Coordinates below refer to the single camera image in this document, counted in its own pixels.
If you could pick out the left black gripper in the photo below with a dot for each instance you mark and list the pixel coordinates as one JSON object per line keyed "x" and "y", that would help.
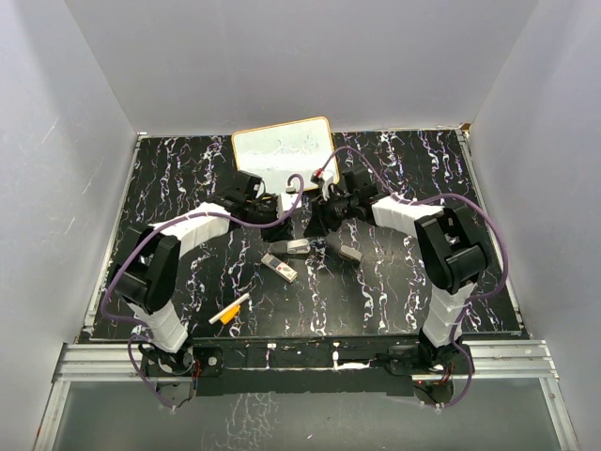
{"x": 278, "y": 232}

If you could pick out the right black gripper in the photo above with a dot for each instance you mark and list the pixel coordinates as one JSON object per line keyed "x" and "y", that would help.
{"x": 321, "y": 221}

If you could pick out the white staple box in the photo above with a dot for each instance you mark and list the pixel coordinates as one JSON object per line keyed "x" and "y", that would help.
{"x": 279, "y": 267}

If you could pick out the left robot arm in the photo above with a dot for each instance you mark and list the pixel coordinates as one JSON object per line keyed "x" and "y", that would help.
{"x": 143, "y": 281}

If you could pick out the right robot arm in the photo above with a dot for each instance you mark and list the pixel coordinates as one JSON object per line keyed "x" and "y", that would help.
{"x": 454, "y": 258}

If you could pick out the white marker pen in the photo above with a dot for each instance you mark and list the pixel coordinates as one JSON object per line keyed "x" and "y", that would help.
{"x": 239, "y": 301}

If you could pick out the orange framed whiteboard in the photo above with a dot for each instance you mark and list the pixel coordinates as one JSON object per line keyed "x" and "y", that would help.
{"x": 276, "y": 152}

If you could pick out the orange marker cap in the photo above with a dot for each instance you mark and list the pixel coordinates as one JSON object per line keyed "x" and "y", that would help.
{"x": 229, "y": 314}

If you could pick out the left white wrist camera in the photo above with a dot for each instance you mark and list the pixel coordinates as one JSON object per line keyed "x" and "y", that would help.
{"x": 288, "y": 202}

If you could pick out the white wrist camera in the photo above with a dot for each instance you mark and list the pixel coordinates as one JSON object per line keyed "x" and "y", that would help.
{"x": 288, "y": 202}
{"x": 325, "y": 181}

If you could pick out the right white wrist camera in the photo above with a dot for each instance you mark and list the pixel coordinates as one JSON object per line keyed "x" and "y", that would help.
{"x": 325, "y": 181}

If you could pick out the black front mounting rail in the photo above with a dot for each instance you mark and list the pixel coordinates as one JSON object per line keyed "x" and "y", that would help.
{"x": 285, "y": 365}

